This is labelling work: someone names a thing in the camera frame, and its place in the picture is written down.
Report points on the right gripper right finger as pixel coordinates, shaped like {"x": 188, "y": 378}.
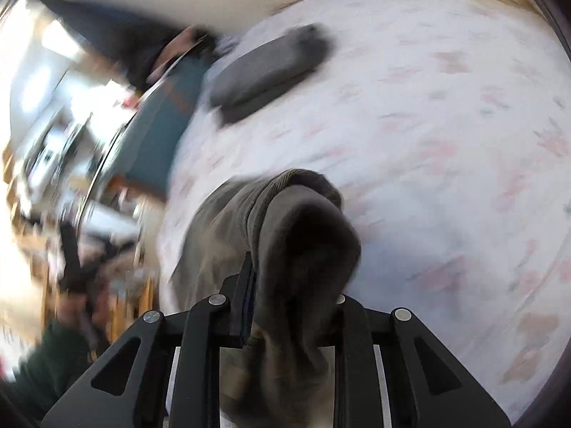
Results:
{"x": 392, "y": 371}

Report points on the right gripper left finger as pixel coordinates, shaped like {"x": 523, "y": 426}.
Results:
{"x": 164, "y": 370}

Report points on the camouflage pants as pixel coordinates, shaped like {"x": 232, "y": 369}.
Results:
{"x": 304, "y": 251}

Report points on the teal bed footboard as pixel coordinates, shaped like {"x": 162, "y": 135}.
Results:
{"x": 145, "y": 152}

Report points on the floral white bed sheet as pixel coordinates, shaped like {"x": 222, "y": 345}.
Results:
{"x": 445, "y": 124}

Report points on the folded grey garment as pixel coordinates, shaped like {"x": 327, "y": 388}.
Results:
{"x": 266, "y": 73}

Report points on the dark hanging clothes pile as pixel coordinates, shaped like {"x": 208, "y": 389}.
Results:
{"x": 141, "y": 47}

